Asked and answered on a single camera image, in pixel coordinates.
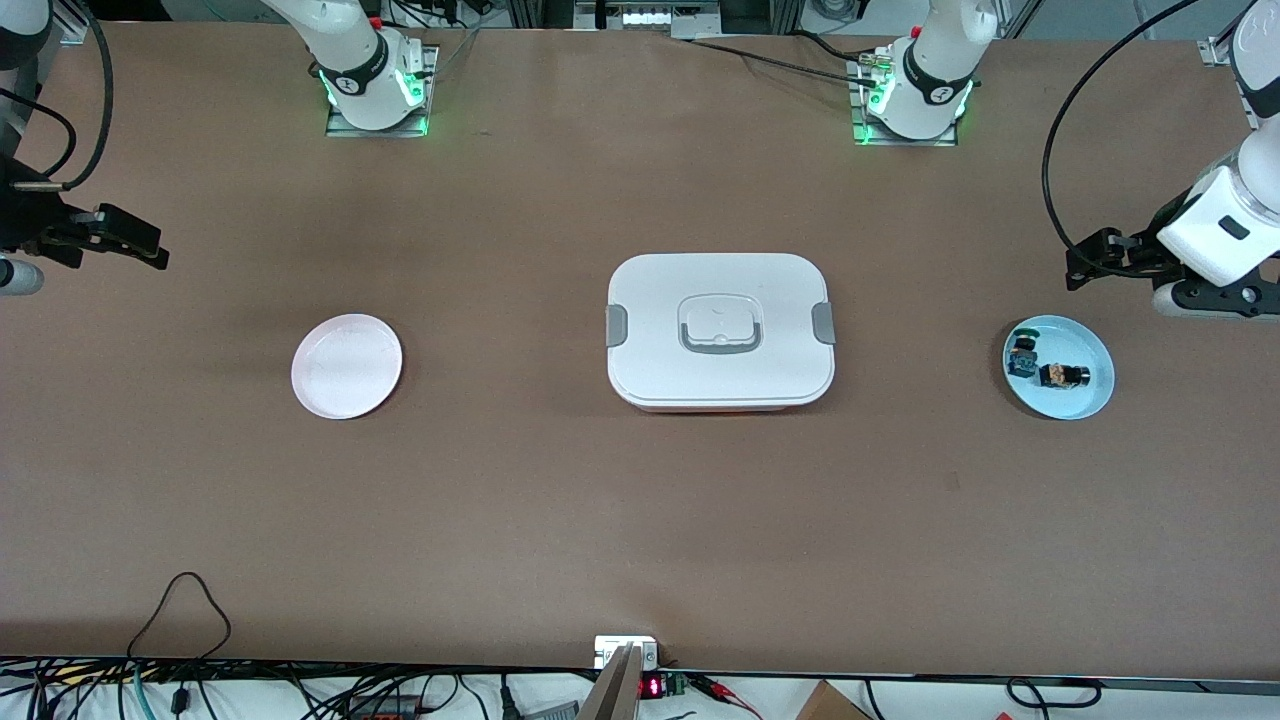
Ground light blue round plate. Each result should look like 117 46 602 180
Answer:
1003 315 1116 421

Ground pink round plate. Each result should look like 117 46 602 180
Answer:
291 313 404 421

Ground white lunch box grey clips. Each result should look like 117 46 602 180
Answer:
606 252 837 414

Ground black device with white lights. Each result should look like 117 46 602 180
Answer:
574 0 723 31

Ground brown cardboard box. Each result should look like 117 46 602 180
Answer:
795 680 873 720

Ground red clip lead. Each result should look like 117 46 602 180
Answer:
695 674 763 720

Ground white box at table edge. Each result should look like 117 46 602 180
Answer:
594 636 660 670

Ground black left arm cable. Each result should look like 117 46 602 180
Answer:
1041 0 1201 263

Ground green blue switch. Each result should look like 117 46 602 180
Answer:
1006 327 1043 379

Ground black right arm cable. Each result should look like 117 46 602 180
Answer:
0 0 115 191

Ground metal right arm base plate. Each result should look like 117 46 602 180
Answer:
325 45 440 138

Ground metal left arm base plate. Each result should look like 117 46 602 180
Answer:
848 52 961 148

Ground thin black looped cable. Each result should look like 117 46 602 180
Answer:
127 571 234 663

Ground black cable to arm base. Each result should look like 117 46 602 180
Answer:
685 30 883 86

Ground grey camera mount bar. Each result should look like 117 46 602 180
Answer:
578 645 644 720

